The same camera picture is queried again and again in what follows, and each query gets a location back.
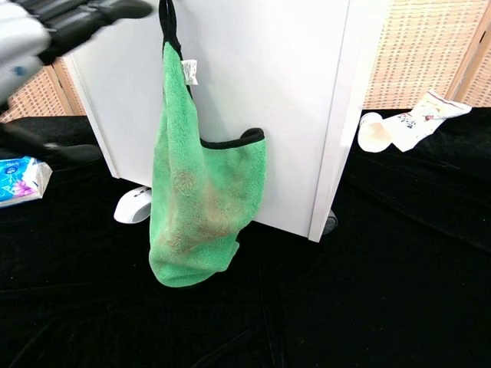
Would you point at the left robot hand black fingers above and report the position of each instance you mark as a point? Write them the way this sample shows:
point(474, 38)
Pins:
point(27, 38)

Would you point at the white printed snack bag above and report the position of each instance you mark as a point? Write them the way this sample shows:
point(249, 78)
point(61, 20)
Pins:
point(418, 120)

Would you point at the white paper cup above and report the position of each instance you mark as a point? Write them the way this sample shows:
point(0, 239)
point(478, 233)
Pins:
point(372, 134)

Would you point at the white computer mouse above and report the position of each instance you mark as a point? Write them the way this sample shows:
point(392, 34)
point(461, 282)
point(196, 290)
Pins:
point(128, 211)

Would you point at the green microfiber cloth black trim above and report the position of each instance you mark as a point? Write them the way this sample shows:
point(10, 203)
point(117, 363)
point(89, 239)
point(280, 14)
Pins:
point(192, 199)

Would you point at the black velvet tablecloth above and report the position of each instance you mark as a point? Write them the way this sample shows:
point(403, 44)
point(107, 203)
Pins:
point(383, 287)

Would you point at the dark gray rounded object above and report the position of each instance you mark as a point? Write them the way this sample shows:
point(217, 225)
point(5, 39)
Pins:
point(330, 224)

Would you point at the woven rattan folding screen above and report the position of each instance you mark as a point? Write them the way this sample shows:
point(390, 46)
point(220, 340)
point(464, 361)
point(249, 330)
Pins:
point(418, 50)
point(42, 96)

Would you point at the large white cabinet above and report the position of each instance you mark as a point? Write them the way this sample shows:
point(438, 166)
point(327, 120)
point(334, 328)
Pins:
point(268, 76)

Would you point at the blue tissue pack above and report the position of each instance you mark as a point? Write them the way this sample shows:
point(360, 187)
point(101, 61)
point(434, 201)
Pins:
point(15, 184)

